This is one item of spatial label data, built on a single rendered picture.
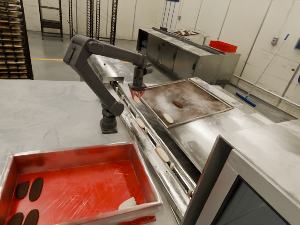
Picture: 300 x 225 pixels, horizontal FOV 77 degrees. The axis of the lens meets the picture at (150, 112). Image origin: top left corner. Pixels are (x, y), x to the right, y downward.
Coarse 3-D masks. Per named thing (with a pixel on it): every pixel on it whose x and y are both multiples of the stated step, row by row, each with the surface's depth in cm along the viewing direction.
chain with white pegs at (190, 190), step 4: (72, 28) 362; (112, 84) 159; (116, 88) 147; (124, 100) 136; (128, 104) 127; (132, 112) 124; (136, 116) 116; (148, 136) 105; (152, 140) 102; (168, 164) 89; (172, 164) 84; (172, 168) 85; (176, 176) 83; (180, 180) 81; (188, 192) 75
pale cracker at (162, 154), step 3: (159, 150) 92; (162, 150) 93; (159, 153) 91; (162, 153) 91; (165, 153) 92; (162, 156) 89; (165, 156) 89; (162, 159) 88; (165, 159) 88; (168, 159) 88
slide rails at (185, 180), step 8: (120, 96) 139; (136, 112) 123; (152, 136) 103; (152, 144) 97; (160, 144) 98; (168, 168) 84; (176, 168) 85; (184, 176) 82; (184, 192) 75; (192, 192) 75
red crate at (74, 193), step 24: (72, 168) 79; (96, 168) 81; (120, 168) 83; (48, 192) 68; (72, 192) 70; (96, 192) 71; (120, 192) 73; (24, 216) 60; (48, 216) 61; (72, 216) 62; (144, 216) 62
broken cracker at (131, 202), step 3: (132, 198) 70; (126, 201) 69; (129, 201) 69; (132, 201) 69; (135, 201) 70; (123, 204) 68; (126, 204) 68; (129, 204) 68; (132, 204) 68; (135, 204) 69; (120, 207) 67; (123, 207) 67
